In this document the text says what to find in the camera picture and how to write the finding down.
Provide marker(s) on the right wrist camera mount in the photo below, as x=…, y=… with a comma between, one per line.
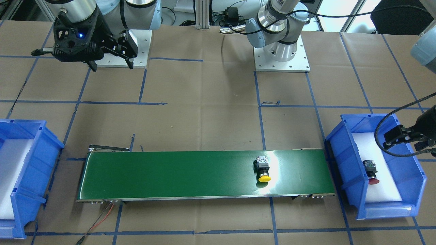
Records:
x=76, y=42

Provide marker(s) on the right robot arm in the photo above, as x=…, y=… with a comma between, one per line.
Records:
x=118, y=15

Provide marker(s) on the blue bin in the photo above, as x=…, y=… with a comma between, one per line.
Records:
x=407, y=172
x=29, y=190

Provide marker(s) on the yellow push button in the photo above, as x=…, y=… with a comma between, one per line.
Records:
x=261, y=166

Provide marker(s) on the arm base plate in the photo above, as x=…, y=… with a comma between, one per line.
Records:
x=278, y=57
x=140, y=40

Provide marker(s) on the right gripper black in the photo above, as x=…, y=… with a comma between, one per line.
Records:
x=102, y=34

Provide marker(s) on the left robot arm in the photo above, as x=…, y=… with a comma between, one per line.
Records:
x=275, y=35

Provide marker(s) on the green conveyor belt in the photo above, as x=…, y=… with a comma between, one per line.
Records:
x=183, y=175

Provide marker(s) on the white foam pad bin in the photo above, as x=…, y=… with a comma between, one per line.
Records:
x=386, y=190
x=12, y=156

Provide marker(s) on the red push button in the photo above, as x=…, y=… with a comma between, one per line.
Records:
x=370, y=169

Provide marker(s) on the black power adapter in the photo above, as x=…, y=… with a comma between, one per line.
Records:
x=231, y=14

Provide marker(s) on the aluminium frame post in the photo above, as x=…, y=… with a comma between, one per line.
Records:
x=202, y=11

